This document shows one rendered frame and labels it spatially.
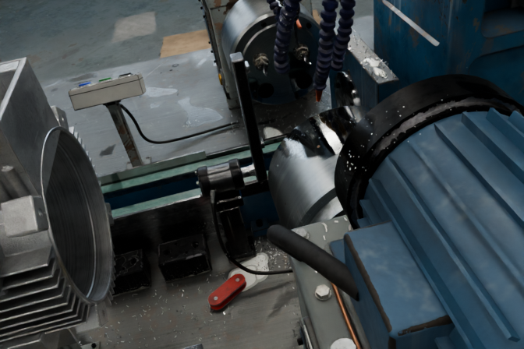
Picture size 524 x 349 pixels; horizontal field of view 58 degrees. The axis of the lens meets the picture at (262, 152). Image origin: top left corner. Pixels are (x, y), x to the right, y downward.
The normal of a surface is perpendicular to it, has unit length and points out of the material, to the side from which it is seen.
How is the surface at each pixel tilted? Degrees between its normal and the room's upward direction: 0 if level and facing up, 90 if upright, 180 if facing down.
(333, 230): 0
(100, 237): 29
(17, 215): 46
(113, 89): 67
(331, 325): 0
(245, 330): 0
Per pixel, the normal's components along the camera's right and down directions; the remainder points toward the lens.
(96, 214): 0.05, -0.10
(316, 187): -0.69, -0.49
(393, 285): -0.15, -0.77
